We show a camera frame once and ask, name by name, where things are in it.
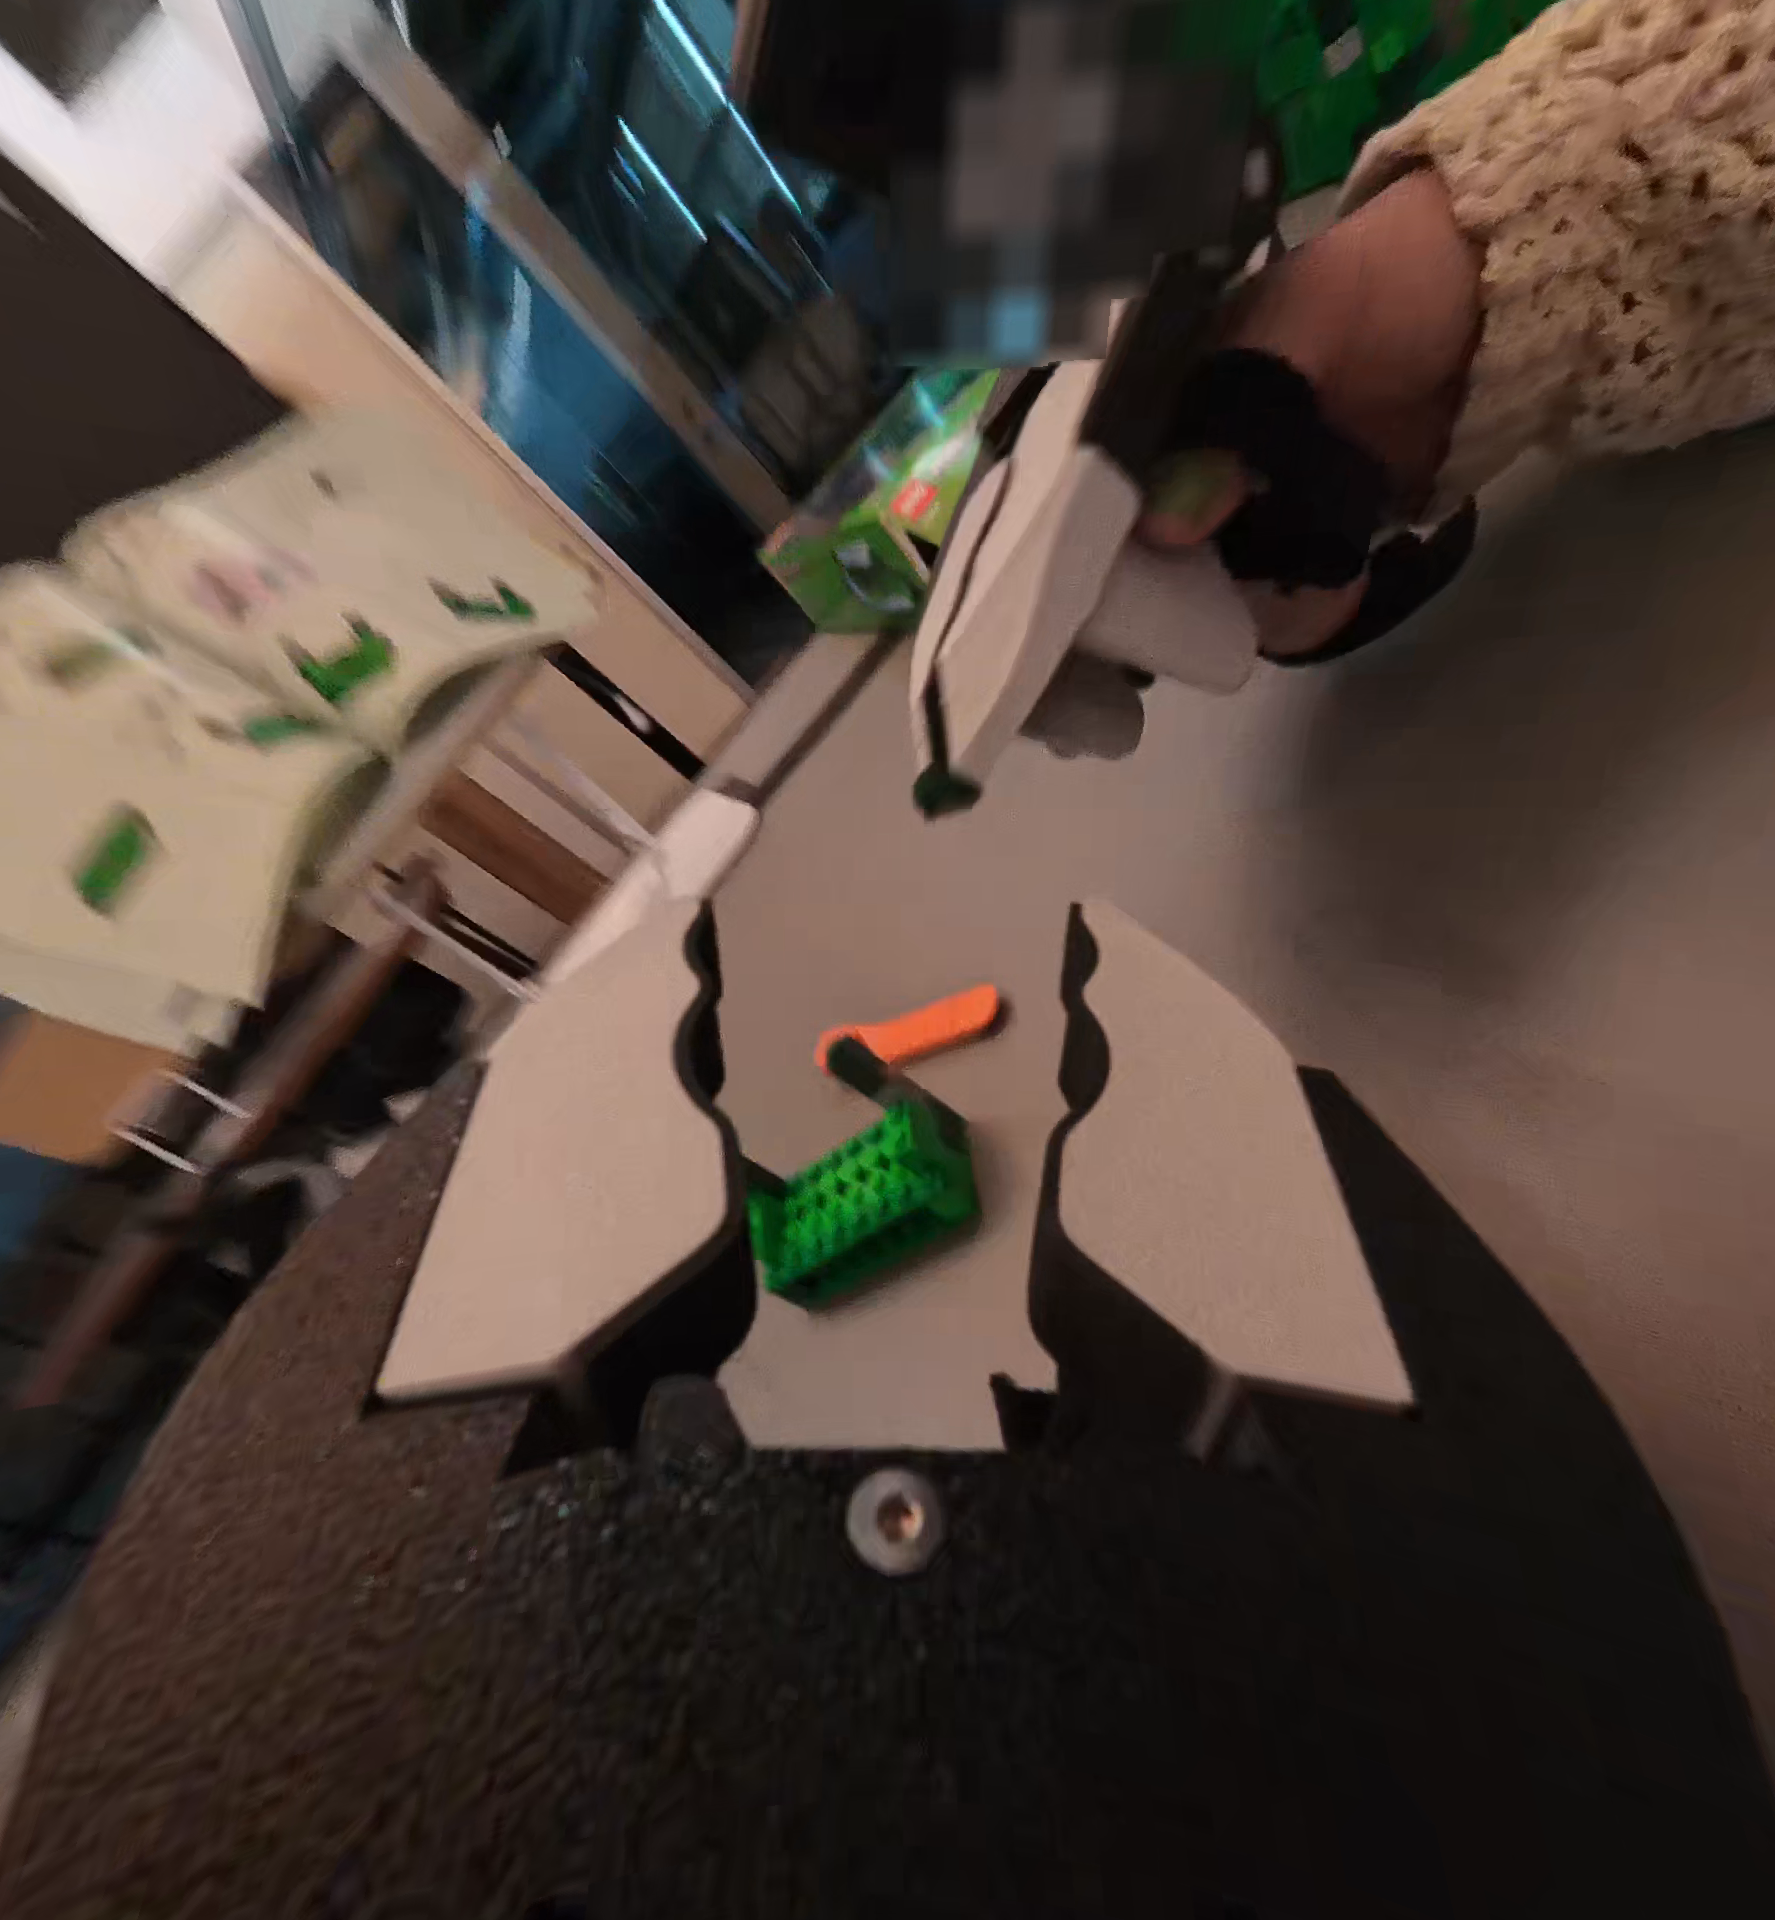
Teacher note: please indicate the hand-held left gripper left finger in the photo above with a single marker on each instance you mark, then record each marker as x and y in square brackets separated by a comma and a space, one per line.
[573, 1198]

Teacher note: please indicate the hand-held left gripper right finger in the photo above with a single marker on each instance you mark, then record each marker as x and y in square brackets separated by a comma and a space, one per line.
[1218, 1198]

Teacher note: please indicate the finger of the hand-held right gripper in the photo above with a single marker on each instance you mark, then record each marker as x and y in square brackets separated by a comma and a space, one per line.
[1044, 599]
[1003, 450]

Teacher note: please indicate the small dark green lego brick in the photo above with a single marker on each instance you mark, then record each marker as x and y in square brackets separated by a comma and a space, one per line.
[942, 786]

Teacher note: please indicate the green lego assembly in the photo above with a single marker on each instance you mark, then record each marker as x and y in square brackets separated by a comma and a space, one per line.
[856, 1198]

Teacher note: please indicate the person's right forearm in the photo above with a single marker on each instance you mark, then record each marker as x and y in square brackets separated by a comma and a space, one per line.
[1652, 225]

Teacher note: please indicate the green lego set box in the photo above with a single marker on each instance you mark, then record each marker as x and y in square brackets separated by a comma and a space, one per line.
[856, 554]

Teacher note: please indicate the green lego creeper figure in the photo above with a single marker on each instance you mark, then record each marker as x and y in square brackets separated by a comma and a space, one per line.
[1320, 93]

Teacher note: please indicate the lego instruction booklet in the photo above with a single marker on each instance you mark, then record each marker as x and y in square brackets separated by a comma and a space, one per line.
[153, 719]

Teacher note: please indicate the person's right hand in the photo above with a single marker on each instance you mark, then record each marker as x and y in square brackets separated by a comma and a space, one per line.
[1382, 300]

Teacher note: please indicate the orange brick separator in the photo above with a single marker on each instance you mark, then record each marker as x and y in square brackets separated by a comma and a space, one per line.
[933, 1022]

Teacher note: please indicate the black board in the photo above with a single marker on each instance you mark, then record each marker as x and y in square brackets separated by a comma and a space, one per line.
[48, 374]

